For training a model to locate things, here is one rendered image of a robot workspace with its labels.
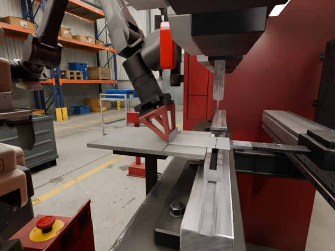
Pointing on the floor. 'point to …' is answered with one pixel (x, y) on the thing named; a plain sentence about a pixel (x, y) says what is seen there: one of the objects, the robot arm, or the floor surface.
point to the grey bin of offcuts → (34, 161)
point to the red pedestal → (136, 167)
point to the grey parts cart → (118, 119)
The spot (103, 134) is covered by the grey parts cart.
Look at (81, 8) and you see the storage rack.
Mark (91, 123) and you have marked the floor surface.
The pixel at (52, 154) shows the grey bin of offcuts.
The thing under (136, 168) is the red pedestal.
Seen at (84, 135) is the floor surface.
